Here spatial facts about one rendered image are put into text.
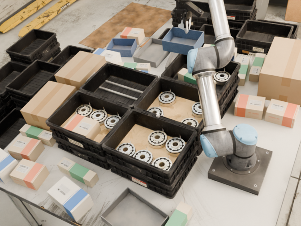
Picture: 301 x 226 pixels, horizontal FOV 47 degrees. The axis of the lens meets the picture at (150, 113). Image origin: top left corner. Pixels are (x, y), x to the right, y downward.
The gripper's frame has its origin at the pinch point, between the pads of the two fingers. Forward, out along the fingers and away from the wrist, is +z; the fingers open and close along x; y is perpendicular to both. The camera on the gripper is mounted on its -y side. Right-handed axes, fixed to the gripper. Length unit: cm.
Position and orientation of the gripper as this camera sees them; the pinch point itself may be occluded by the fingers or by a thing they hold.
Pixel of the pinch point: (187, 31)
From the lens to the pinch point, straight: 210.4
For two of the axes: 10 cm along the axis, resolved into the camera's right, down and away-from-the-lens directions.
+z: 0.8, 7.6, 6.4
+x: -5.0, 5.9, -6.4
